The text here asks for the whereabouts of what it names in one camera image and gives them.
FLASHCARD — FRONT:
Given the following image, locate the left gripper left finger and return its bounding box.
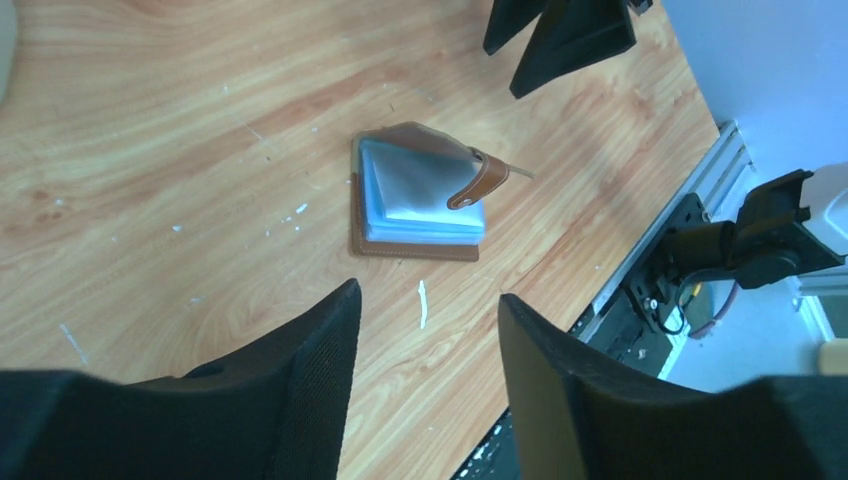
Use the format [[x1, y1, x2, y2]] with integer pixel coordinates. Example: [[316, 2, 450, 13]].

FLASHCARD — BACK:
[[1, 279, 362, 479]]

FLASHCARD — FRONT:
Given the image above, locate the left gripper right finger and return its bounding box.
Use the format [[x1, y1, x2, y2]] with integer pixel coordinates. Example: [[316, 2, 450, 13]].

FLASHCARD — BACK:
[[498, 294, 847, 479]]

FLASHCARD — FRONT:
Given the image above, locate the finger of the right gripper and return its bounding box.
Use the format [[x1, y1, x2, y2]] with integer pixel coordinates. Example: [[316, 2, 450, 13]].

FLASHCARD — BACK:
[[483, 0, 547, 55], [510, 0, 636, 99]]

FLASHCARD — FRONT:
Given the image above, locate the brown leather card holder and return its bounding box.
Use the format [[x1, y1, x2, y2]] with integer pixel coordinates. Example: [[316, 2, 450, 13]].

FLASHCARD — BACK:
[[350, 122, 534, 262]]

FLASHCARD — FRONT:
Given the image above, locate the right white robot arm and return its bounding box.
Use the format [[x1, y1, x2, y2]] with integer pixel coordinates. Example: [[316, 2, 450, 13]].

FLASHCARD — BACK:
[[483, 1, 847, 289]]

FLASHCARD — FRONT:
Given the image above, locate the aluminium frame rail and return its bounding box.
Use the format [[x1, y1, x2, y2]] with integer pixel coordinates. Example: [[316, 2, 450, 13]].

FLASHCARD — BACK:
[[589, 119, 848, 372]]

